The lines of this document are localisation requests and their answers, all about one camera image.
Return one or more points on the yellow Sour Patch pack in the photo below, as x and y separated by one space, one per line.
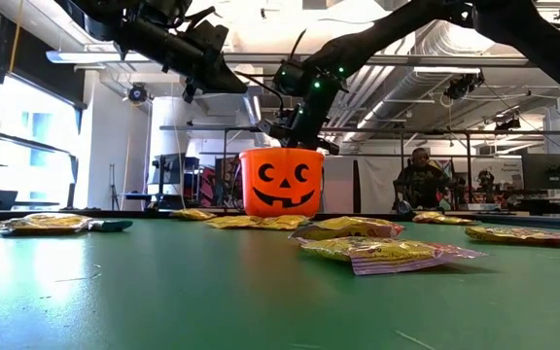
22 228
428 216
193 214
455 220
387 255
61 220
285 222
518 234
348 227
234 222

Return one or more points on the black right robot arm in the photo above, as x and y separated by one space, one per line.
406 29

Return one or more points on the white blue candy bar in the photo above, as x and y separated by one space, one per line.
112 225

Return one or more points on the white ceiling vent box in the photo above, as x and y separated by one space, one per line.
255 73

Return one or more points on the white partition panel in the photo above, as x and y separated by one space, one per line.
343 185

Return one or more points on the black ceiling spotlight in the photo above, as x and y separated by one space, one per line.
137 92
508 124

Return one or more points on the white round column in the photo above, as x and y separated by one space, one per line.
168 141

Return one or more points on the orange pumpkin face bucket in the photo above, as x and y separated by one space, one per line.
253 194

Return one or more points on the black monitor on stand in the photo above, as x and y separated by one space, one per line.
170 167

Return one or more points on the long ceiling light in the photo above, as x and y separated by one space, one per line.
80 57

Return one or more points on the person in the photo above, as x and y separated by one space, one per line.
421 185

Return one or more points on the thin black tripod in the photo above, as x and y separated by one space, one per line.
113 187

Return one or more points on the black spotlight cluster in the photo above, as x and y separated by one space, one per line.
462 86

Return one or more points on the large bright window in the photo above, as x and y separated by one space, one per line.
32 136

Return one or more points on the green table mat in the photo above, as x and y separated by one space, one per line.
163 301

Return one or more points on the cluttered workbench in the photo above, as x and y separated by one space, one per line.
528 206

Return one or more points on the dark desk monitor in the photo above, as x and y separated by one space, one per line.
549 171

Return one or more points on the black metal rack frame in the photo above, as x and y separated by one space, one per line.
197 128

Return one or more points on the silver ventilation duct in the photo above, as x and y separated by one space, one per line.
392 92

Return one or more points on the black table frame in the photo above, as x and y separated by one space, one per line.
139 213

